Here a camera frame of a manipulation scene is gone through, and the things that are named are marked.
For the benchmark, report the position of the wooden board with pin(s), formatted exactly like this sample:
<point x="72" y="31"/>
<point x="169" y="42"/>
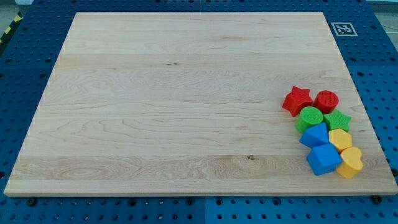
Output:
<point x="189" y="104"/>

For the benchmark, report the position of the red star block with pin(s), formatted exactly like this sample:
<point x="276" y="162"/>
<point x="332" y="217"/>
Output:
<point x="296" y="100"/>

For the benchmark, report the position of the green cylinder block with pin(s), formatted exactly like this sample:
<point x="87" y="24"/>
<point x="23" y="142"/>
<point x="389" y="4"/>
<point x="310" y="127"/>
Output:
<point x="308" y="117"/>

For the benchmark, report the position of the blue pentagon block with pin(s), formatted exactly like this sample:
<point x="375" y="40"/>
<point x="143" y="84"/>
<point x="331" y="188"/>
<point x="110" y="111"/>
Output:
<point x="315" y="136"/>

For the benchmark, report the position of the red cylinder block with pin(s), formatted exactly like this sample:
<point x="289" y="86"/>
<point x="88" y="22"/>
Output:
<point x="326" y="101"/>

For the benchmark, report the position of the blue cube block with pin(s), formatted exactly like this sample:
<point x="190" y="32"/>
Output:
<point x="324" y="159"/>

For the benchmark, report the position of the green star block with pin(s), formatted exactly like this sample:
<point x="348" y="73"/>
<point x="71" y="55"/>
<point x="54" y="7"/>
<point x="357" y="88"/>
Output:
<point x="337" y="120"/>

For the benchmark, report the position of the yellow hexagon block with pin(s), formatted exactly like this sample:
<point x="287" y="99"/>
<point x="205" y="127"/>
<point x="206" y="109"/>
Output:
<point x="340" y="139"/>

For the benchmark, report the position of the yellow heart block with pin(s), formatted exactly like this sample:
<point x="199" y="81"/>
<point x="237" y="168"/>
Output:
<point x="351" y="162"/>

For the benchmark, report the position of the white fiducial marker tag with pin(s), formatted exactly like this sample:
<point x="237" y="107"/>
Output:
<point x="344" y="29"/>

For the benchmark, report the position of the yellow black hazard tape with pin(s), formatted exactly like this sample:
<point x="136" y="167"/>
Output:
<point x="10" y="30"/>

